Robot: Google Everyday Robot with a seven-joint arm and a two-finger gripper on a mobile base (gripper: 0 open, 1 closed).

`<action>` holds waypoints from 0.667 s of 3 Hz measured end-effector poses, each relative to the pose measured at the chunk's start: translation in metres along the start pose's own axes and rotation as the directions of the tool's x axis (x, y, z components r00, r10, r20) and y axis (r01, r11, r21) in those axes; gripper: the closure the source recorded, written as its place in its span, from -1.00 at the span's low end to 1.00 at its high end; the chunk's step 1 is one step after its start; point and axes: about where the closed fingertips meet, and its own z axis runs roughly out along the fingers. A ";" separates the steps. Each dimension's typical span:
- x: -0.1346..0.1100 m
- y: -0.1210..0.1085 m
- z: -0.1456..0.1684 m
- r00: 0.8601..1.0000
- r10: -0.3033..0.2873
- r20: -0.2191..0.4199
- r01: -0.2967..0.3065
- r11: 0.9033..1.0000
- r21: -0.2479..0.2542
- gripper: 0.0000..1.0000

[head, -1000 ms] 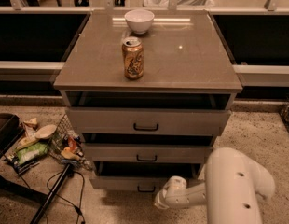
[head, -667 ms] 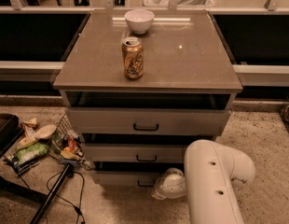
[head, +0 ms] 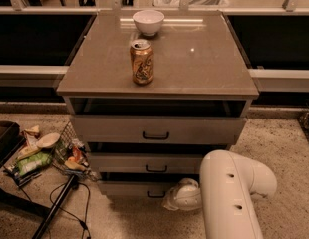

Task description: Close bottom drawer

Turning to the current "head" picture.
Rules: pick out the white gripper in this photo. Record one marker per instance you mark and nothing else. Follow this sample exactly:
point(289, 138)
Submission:
point(181, 195)

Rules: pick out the grey drawer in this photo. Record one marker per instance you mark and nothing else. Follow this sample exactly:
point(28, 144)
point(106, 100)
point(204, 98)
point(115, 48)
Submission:
point(174, 130)
point(146, 163)
point(151, 185)

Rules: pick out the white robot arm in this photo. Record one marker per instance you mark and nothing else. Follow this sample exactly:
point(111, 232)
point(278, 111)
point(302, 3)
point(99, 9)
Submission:
point(228, 184)

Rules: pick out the grey drawer cabinet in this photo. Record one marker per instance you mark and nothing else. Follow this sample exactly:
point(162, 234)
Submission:
point(198, 72)

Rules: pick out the black tripod pole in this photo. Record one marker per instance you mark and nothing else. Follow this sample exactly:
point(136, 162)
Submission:
point(71, 182)

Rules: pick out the gold soda can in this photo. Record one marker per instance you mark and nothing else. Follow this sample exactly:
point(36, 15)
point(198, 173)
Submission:
point(142, 60)

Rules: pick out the small white dish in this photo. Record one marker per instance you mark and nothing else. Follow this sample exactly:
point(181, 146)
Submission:
point(48, 141)

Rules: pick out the green snack bag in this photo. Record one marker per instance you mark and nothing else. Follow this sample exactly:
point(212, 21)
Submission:
point(30, 164)

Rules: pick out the yellow snack bag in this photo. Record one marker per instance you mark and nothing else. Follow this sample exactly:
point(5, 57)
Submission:
point(27, 152)

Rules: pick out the white ceramic bowl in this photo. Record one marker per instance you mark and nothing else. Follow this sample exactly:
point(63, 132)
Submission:
point(148, 22)

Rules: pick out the black case on floor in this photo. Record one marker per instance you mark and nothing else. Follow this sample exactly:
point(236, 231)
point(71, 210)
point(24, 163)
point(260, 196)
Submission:
point(10, 140)

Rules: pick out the wire basket on floor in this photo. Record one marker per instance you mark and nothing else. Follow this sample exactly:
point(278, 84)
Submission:
point(70, 156)

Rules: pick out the black wire basket right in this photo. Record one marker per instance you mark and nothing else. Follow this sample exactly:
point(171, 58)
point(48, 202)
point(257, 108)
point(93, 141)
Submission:
point(304, 122)

